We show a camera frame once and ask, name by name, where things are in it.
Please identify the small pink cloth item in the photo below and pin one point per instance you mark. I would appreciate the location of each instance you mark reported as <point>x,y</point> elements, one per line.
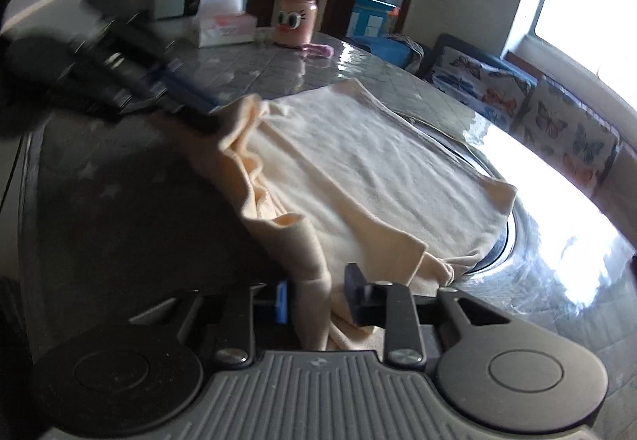
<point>316,51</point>

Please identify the cream cloth garment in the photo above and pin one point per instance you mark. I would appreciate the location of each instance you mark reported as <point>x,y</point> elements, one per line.
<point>348,161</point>

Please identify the pink white tissue box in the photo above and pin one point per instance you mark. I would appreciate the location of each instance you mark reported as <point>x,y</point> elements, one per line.
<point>226,27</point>

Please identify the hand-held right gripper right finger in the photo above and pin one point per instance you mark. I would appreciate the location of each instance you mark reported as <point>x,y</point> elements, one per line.
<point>354,293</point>

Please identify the pink cartoon face bottle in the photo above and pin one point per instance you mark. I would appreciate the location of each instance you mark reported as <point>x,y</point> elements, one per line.
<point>293,17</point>

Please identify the blue cabinet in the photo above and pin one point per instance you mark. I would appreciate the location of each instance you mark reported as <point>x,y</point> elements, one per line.
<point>371,19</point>

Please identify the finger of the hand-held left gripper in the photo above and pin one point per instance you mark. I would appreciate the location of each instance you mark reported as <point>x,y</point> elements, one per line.
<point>186,90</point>
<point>199,122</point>

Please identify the butterfly print cushion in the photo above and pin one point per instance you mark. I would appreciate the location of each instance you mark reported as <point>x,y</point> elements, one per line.
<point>567,136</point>
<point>477,84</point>

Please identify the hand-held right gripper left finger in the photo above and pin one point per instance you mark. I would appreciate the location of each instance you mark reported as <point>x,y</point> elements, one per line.
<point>281,303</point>

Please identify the blue grey cloth bundle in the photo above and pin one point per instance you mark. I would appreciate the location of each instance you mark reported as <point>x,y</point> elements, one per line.
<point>388,52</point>

